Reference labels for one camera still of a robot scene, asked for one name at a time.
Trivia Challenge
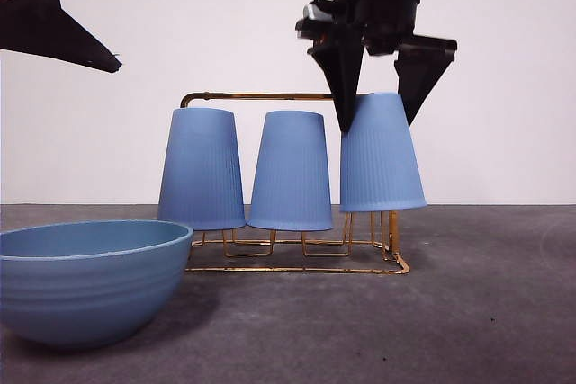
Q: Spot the blue ribbed cup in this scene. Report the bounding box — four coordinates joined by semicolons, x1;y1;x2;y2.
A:
338;92;428;214
157;107;247;231
247;110;335;232

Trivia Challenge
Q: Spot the blue ribbed bowl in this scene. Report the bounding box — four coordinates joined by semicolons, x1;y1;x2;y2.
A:
0;219;194;350

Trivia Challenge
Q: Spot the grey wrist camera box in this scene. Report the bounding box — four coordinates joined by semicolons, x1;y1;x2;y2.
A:
295;0;337;41

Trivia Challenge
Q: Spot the gold wire cup rack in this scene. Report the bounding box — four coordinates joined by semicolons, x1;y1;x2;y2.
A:
179;91;411;276

